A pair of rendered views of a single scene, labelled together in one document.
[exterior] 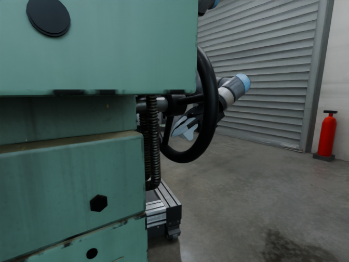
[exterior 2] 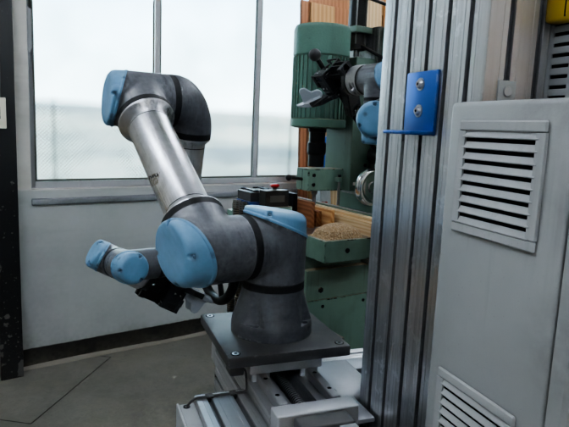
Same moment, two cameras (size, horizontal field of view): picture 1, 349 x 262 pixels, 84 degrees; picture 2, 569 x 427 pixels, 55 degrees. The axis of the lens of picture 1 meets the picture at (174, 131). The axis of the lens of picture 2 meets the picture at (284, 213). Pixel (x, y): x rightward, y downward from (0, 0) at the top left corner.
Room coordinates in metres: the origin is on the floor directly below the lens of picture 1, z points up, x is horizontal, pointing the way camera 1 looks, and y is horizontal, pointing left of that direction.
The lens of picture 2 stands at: (2.06, 0.24, 1.19)
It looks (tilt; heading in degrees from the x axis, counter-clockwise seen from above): 9 degrees down; 181
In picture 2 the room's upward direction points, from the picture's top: 2 degrees clockwise
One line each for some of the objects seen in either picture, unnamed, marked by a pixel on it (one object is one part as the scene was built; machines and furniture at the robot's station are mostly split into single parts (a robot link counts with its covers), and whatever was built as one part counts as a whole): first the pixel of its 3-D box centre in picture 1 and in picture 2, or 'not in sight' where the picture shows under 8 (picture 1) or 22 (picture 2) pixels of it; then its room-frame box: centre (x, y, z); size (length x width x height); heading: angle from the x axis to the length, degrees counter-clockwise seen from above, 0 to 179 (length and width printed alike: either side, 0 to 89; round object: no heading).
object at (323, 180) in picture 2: not in sight; (320, 180); (0.27, 0.31, 1.03); 0.14 x 0.07 x 0.09; 123
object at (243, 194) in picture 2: not in sight; (262, 195); (0.39, 0.13, 0.99); 0.13 x 0.11 x 0.06; 33
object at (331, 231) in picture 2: not in sight; (337, 229); (0.54, 0.35, 0.92); 0.14 x 0.09 x 0.04; 123
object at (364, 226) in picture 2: not in sight; (328, 218); (0.35, 0.33, 0.92); 0.55 x 0.02 x 0.04; 33
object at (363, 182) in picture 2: not in sight; (371, 186); (0.32, 0.46, 1.02); 0.12 x 0.03 x 0.12; 123
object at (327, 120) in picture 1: (327, 135); not in sight; (2.30, -1.87, 0.30); 0.19 x 0.18 x 0.60; 127
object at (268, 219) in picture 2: not in sight; (271, 242); (1.07, 0.19, 0.98); 0.13 x 0.12 x 0.14; 127
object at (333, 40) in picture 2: not in sight; (320, 78); (0.28, 0.29, 1.35); 0.18 x 0.18 x 0.31
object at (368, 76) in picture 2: not in sight; (380, 80); (0.70, 0.42, 1.31); 0.11 x 0.08 x 0.09; 33
